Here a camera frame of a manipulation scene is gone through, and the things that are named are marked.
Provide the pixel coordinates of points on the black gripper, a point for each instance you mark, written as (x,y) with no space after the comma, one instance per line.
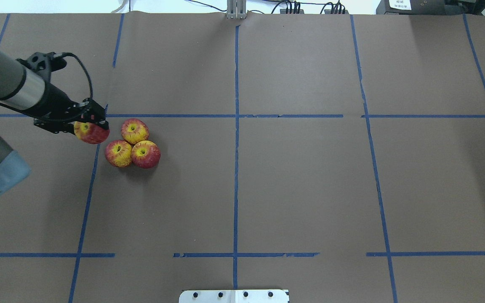
(54,101)

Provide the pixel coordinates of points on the lone red yellow apple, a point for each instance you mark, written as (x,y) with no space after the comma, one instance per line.
(90,133)

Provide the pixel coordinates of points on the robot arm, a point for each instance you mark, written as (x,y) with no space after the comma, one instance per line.
(26,90)

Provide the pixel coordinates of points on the red yellow apple far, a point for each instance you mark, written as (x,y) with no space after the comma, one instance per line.
(134,131)

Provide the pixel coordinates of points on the red yellow apple left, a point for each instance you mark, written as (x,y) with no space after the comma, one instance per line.
(118,153)

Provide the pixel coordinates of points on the red yellow apple right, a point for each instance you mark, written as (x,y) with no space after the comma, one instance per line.
(145,154)

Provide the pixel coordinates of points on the black computer box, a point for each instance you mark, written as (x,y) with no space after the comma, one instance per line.
(415,7)

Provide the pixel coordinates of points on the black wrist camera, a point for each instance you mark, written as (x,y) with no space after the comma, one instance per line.
(44,64)

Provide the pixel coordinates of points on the aluminium frame post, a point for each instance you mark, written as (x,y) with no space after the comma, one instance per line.
(236,9)

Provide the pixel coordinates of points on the white camera post base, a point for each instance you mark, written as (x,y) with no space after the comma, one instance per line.
(235,296)

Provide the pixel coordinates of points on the usb hub with cables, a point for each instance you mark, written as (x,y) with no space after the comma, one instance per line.
(291,8)

